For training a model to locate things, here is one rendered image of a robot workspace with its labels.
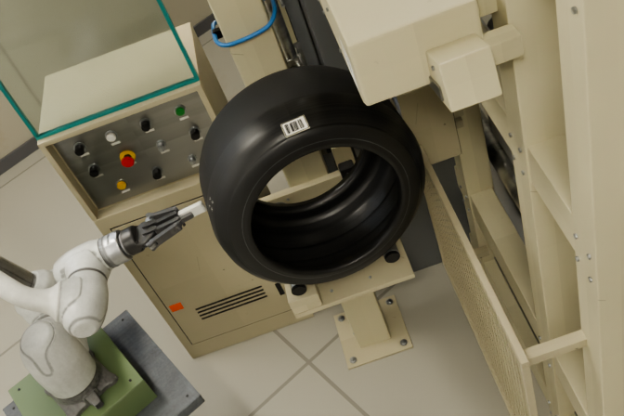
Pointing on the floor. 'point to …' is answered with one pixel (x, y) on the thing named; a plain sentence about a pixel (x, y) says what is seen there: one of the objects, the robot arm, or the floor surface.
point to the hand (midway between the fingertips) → (192, 211)
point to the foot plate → (356, 356)
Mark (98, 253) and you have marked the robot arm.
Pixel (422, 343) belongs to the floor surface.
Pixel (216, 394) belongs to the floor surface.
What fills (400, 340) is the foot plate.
